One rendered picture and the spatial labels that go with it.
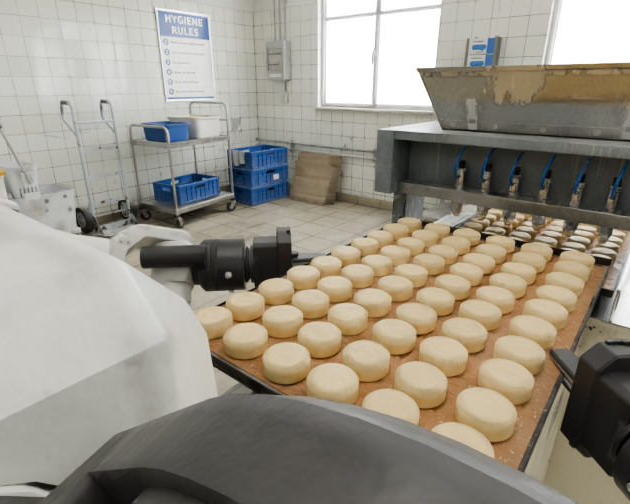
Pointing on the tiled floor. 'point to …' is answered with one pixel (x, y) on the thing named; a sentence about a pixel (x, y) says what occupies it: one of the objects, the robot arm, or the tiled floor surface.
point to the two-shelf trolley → (173, 172)
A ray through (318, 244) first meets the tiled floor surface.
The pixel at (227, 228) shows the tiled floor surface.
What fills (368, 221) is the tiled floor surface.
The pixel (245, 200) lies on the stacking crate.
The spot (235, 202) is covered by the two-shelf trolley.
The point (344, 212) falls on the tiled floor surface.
